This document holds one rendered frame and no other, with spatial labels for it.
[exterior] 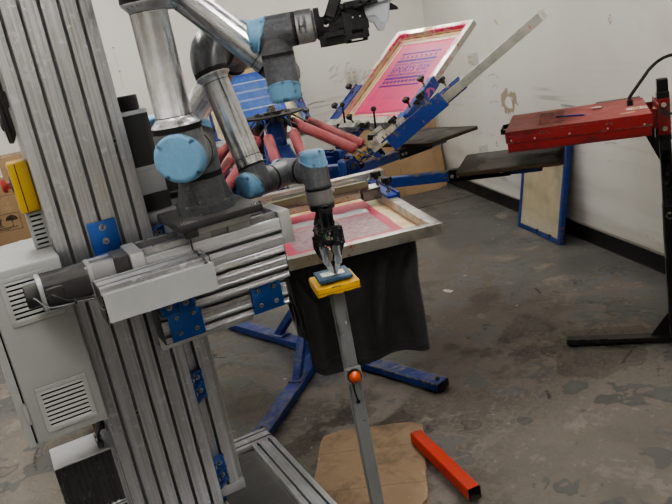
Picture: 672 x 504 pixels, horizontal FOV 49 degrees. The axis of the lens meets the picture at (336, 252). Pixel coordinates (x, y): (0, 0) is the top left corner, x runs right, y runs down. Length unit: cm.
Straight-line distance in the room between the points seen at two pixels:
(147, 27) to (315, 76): 537
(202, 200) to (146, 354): 50
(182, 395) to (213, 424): 18
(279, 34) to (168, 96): 29
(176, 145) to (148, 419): 84
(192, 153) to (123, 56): 524
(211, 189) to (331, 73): 527
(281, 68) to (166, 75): 26
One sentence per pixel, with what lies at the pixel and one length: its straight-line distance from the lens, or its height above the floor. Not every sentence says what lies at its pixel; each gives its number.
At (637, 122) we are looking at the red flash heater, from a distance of 320.
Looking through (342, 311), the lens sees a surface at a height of 85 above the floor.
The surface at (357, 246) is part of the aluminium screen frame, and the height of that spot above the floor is 98.
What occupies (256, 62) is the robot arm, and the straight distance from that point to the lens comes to 184.
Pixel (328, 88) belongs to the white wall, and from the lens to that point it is 707.
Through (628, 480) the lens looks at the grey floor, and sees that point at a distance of 282.
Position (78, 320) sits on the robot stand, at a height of 105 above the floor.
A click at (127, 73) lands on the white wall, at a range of 692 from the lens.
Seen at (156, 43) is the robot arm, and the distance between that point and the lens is 173.
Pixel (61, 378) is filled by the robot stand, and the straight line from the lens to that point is 205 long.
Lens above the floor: 163
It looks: 16 degrees down
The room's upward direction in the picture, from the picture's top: 11 degrees counter-clockwise
